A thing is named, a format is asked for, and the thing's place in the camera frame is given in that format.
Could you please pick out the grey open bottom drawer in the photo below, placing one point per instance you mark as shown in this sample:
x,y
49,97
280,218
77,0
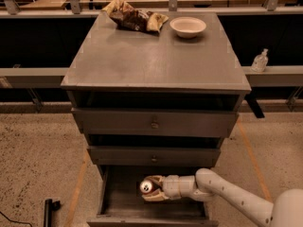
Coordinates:
x,y
121,203

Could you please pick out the red coke can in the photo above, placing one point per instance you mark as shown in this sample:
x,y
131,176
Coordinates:
x,y
147,186

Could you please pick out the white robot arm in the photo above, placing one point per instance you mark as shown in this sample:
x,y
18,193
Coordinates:
x,y
286,211

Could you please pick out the brown chip bag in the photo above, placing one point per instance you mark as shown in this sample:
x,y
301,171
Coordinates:
x,y
125,15

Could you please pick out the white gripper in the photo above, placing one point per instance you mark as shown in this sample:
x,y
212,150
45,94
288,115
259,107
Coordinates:
x,y
171,186

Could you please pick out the grey middle drawer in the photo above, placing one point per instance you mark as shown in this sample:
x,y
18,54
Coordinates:
x,y
138,156

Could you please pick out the grey wooden drawer cabinet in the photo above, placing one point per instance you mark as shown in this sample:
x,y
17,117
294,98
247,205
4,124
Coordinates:
x,y
119,69

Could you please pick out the grey top drawer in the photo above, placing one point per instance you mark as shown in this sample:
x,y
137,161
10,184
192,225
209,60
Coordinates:
x,y
155,123

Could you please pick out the white paper bowl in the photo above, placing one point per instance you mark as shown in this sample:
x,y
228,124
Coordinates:
x,y
187,27

